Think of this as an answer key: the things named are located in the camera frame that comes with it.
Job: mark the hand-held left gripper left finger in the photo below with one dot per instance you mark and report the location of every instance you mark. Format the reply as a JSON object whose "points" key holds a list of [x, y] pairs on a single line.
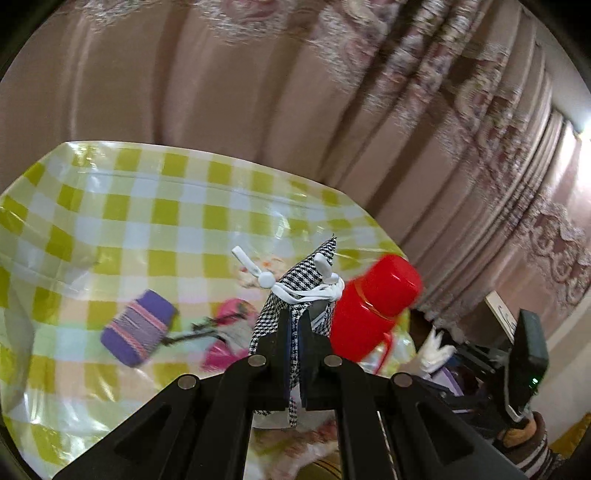
{"points": [[294, 337]]}

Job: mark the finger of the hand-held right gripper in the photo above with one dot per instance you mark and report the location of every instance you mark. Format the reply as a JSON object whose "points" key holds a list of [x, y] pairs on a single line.
{"points": [[487, 357], [475, 406]]}

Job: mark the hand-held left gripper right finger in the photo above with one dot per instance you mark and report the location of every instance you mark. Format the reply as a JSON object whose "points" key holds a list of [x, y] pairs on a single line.
{"points": [[307, 344]]}

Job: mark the purple cardboard box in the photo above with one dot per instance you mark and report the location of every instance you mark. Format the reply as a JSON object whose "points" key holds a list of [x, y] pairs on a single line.
{"points": [[450, 383]]}

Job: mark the white cloth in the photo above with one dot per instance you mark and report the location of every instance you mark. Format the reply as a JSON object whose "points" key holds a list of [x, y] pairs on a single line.
{"points": [[434, 357]]}

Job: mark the houndstooth checked cloth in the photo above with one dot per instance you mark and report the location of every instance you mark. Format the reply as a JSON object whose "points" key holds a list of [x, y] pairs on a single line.
{"points": [[300, 277]]}

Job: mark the white plastic hanger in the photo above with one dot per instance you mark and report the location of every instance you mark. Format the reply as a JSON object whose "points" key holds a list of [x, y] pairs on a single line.
{"points": [[265, 279]]}

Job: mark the person's right forearm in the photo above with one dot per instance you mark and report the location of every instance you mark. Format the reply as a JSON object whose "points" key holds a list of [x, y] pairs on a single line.
{"points": [[531, 454]]}

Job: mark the grey cloth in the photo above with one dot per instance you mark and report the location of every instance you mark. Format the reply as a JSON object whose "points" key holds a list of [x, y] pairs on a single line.
{"points": [[238, 333]]}

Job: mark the pink knitted sock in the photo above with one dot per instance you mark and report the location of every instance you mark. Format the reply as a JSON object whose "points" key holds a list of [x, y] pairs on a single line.
{"points": [[233, 307]]}

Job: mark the red thermos flask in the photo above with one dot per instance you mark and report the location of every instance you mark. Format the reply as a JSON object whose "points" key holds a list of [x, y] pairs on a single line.
{"points": [[369, 314]]}

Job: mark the black hanger clip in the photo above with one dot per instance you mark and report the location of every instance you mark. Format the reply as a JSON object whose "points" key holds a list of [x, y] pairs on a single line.
{"points": [[203, 328]]}

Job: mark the floral cloth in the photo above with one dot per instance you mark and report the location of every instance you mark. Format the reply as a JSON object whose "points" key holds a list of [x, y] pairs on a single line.
{"points": [[318, 436]]}

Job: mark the purple striped sock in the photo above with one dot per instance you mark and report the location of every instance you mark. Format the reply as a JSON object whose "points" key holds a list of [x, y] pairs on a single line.
{"points": [[138, 327]]}

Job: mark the green checkered plastic tablecloth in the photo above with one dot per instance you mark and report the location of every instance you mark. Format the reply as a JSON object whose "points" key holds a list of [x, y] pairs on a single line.
{"points": [[138, 207]]}

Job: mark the pink embroidered curtain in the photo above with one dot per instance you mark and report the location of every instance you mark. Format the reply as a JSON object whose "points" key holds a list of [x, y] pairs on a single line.
{"points": [[277, 92]]}

